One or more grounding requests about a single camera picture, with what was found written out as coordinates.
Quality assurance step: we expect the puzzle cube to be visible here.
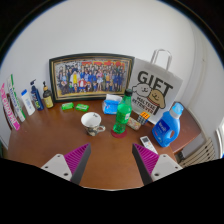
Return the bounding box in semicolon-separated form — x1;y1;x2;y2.
137;111;151;126

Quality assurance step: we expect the small green packet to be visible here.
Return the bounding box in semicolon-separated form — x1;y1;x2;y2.
61;102;75;111
74;103;90;113

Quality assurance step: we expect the white remote control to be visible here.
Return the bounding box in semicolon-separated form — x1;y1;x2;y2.
139;135;159;155

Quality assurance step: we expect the amber pump bottle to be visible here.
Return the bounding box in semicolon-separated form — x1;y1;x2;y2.
42;80;55;109

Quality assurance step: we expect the framed group photo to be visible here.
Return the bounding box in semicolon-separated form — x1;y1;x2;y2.
48;53;136;103

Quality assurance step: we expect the white radiator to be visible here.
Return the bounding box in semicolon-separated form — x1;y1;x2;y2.
178;137;215;169

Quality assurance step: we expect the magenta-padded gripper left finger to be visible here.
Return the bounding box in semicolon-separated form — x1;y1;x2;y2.
40;143;92;186

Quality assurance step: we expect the white tube bottle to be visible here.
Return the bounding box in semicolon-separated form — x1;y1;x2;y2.
20;89;36;116

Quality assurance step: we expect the tall pink and white box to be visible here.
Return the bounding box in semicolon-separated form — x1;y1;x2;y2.
0;82;21;131

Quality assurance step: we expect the white paper gift bag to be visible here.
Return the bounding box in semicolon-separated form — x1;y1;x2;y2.
128;48;184;125

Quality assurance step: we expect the dark blue pump bottle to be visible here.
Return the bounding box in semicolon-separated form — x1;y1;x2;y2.
29;78;45;112

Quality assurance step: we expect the tall green and white box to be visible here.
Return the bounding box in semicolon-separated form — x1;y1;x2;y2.
7;73;27;123

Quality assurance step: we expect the blue detergent bottle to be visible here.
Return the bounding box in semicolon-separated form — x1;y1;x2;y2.
151;102;185;148

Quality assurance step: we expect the blue tissue pack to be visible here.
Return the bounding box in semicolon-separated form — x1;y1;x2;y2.
101;93;123;116

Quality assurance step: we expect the green plastic bottle black cap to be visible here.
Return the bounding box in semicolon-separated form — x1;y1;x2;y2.
112;88;134;135

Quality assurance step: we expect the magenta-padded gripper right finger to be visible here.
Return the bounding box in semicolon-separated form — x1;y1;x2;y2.
131;143;184;186

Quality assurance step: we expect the white patterned mug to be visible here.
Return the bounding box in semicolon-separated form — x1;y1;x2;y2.
80;111;107;137

